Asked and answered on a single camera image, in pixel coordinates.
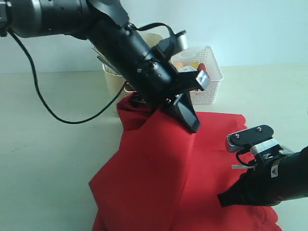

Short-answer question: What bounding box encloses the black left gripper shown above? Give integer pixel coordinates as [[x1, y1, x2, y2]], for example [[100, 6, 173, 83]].
[[90, 21, 209, 133]]

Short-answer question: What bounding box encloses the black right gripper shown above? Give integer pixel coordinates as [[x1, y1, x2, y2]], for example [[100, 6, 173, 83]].
[[217, 154, 298, 207]]

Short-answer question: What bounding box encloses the small blue milk carton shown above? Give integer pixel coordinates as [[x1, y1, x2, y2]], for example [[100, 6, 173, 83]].
[[178, 65, 197, 73]]

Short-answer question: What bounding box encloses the brown egg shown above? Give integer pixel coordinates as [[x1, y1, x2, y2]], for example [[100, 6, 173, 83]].
[[173, 61, 184, 69]]

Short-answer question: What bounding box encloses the orange carrot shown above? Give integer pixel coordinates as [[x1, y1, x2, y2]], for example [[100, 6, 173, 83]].
[[197, 63, 207, 75]]

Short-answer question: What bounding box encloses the red paper table mat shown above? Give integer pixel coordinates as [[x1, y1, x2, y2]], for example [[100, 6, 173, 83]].
[[89, 96, 280, 231]]

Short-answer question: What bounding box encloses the silver table knife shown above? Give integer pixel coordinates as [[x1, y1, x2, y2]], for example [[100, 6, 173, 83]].
[[97, 55, 119, 74]]

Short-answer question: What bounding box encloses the wooden chopstick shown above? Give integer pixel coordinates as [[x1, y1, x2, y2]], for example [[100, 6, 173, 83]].
[[92, 47, 104, 56]]

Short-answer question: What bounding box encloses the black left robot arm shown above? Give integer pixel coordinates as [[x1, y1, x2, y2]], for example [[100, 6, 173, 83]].
[[0, 0, 207, 133]]

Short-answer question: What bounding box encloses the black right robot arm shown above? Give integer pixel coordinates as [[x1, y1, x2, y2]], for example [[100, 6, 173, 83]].
[[217, 147, 308, 207]]

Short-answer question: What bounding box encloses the white perforated plastic basket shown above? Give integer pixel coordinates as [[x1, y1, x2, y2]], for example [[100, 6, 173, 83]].
[[172, 45, 223, 105]]

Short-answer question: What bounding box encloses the cream plastic bin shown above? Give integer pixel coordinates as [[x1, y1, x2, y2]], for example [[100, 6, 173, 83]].
[[102, 32, 163, 102]]

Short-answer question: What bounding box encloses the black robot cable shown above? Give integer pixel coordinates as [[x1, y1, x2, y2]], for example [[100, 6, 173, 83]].
[[235, 149, 256, 169]]

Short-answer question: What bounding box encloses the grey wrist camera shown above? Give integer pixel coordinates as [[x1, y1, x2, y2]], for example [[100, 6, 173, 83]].
[[157, 30, 188, 59], [226, 125, 281, 157]]

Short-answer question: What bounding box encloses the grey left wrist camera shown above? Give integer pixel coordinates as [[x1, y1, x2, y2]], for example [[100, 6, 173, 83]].
[[157, 30, 188, 59]]

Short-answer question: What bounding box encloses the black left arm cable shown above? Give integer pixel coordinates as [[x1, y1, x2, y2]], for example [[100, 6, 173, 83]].
[[7, 23, 175, 125]]

